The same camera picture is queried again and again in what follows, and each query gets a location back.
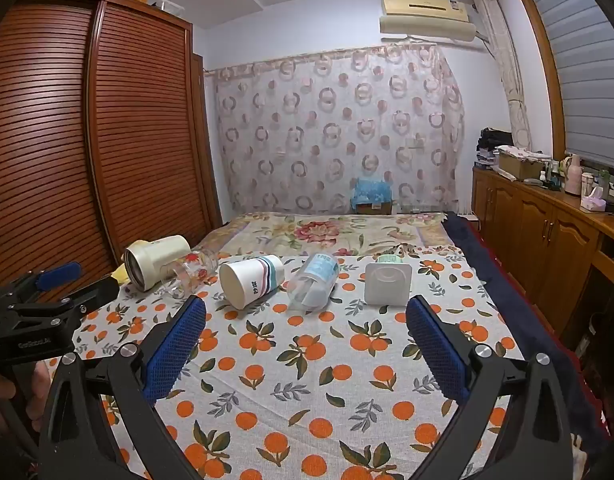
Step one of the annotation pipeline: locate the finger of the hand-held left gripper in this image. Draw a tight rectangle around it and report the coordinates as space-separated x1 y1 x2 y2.
17 277 121 322
0 261 82 306

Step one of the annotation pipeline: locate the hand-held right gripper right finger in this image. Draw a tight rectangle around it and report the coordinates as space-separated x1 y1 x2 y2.
406 295 575 480

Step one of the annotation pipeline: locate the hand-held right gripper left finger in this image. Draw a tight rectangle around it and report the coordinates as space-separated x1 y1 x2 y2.
37 296 208 480

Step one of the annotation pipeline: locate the printed glass cup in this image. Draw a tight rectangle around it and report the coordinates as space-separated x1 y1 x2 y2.
162 249 220 301

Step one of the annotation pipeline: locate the white square cup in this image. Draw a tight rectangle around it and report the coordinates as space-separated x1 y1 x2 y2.
363 254 414 307

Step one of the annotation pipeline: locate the white striped paper cup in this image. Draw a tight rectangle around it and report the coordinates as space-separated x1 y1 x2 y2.
218 254 286 309

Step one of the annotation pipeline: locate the clear plastic cup blue label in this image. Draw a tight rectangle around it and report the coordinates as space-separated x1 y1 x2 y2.
285 252 340 314

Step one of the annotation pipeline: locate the cream thermos mug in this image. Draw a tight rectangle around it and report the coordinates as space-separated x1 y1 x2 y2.
123 234 192 292

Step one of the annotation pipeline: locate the orange fruit print cloth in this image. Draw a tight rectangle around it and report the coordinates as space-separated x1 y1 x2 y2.
42 252 538 480

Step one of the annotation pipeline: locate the wooden sideboard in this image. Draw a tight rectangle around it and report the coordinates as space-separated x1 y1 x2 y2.
471 165 614 356

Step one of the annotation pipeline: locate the brown slatted wardrobe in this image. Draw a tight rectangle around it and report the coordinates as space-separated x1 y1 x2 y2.
0 0 223 306

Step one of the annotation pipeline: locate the small cardboard box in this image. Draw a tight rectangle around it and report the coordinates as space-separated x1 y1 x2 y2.
354 201 394 216

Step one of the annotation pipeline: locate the floral blanket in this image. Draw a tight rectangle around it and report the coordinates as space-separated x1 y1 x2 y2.
194 210 468 262

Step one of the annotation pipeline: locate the blue plastic bag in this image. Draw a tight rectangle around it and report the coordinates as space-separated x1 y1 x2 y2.
353 177 394 206

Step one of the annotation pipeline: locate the cardboard box with cloth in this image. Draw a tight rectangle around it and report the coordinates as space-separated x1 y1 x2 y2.
496 145 549 182

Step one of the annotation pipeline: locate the pile of dark clothes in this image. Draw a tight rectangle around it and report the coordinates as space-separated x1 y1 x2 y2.
476 127 513 169

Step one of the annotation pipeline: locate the pink tissue box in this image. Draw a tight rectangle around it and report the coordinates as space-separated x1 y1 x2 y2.
580 187 609 212

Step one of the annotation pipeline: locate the pink thermos jug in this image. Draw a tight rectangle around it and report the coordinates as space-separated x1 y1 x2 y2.
561 154 584 197

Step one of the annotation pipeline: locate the cream side curtain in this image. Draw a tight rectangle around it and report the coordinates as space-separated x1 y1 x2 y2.
474 0 533 152

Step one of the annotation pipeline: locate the window with grey blind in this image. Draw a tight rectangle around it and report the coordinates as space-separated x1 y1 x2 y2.
517 0 614 183

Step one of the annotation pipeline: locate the ring patterned sheer curtain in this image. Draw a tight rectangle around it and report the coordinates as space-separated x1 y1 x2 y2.
204 45 466 216

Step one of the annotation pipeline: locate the cream wall air conditioner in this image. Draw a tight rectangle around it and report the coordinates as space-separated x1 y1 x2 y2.
378 0 489 44

